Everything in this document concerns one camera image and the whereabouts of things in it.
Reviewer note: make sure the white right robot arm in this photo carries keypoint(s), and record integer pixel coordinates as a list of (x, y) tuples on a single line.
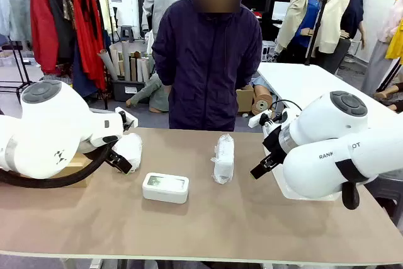
[(330, 155)]

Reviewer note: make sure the red dress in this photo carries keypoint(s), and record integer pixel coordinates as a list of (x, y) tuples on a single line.
[(88, 36)]

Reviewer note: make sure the white table leg frame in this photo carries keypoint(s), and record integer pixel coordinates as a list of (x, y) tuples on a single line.
[(94, 262)]

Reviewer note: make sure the grey fluffy coat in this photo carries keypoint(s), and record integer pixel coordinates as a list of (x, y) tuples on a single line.
[(19, 10)]

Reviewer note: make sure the unwrapped white digital clock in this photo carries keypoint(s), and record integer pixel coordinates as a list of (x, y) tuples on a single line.
[(165, 188)]

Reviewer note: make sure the clear plastic container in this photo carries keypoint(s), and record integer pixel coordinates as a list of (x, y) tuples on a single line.
[(278, 184)]

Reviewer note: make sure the small cardboard carton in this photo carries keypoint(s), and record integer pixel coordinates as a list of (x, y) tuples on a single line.
[(245, 100)]

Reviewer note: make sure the slanted grey paper roll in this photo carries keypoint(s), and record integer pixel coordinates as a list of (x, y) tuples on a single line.
[(108, 67)]

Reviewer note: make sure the metal bar on floor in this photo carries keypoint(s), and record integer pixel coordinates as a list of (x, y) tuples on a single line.
[(100, 110)]

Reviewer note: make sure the large brown paper roll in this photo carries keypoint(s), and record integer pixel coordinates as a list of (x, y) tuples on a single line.
[(261, 105)]

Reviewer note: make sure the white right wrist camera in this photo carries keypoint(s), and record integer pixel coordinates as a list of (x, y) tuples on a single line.
[(259, 119)]

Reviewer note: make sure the tall grey paper roll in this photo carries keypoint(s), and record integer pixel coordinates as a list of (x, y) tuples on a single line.
[(126, 61)]

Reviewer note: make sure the mannequin in cream jacket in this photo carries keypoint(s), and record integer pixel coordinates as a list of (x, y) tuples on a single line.
[(333, 20)]

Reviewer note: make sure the white plastic crate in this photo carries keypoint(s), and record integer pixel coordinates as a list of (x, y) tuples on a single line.
[(268, 50)]

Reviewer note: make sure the blue hanging garment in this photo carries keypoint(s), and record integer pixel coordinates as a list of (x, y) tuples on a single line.
[(82, 77)]

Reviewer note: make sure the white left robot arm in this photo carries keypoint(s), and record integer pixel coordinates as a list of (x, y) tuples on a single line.
[(47, 130)]

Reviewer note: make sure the black storage bin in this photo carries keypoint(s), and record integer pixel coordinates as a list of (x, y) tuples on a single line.
[(121, 91)]

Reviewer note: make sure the narrow bubble-wrapped clock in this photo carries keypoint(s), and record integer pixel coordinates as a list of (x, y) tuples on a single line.
[(223, 158)]

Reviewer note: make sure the red coat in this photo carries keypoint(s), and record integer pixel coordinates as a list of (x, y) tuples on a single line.
[(42, 23)]

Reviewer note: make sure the white monitor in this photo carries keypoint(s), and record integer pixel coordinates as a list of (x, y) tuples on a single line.
[(280, 10)]

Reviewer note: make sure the black clothes rack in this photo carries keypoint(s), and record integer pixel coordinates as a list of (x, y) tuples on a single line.
[(106, 99)]

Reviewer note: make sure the black tripod pole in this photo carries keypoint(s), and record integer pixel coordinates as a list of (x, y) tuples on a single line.
[(318, 23)]

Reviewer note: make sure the short dark-ended tube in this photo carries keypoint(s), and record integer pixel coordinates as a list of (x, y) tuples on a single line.
[(138, 54)]

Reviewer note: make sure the cream paper roll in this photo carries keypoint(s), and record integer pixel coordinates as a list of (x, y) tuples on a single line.
[(115, 58)]

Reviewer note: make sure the mannequin in beige coat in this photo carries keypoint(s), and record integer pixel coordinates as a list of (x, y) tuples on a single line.
[(296, 14)]

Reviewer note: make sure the black hanging garment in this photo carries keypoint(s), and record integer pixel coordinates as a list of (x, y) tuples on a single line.
[(60, 23)]

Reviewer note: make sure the person's right hand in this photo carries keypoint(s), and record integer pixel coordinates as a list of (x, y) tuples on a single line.
[(167, 87)]

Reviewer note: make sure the person in purple jacket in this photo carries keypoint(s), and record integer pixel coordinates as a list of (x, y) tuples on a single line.
[(204, 77)]

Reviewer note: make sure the wide bubble-wrapped clock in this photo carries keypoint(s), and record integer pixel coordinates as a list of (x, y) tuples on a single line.
[(130, 147)]

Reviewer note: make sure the low black metal stand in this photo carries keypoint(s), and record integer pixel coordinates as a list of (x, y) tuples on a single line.
[(12, 47)]

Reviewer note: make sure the black plastic stool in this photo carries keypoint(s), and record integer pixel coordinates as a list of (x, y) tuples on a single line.
[(387, 193)]

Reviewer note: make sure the white paper roll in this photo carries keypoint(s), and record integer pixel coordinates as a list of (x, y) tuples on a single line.
[(145, 70), (139, 70)]

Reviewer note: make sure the lying mannequin in blue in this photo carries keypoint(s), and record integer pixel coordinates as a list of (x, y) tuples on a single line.
[(259, 82)]

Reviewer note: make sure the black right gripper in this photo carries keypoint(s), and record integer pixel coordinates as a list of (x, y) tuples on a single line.
[(272, 143)]

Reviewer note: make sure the grey plastic stool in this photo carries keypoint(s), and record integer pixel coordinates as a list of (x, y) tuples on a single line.
[(127, 31)]

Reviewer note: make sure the cream hanging garment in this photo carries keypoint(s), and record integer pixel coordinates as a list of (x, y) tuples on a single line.
[(105, 7)]

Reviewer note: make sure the mannequin in pink top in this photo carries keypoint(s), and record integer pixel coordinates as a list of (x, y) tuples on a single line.
[(378, 61)]

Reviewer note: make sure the brown paper tube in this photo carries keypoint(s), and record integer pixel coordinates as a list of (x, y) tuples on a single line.
[(133, 70)]

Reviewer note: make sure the lying mannequin in grey-green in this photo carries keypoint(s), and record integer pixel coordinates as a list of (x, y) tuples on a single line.
[(151, 92)]

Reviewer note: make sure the brown cardboard box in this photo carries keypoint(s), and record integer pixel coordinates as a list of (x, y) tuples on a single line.
[(75, 178)]

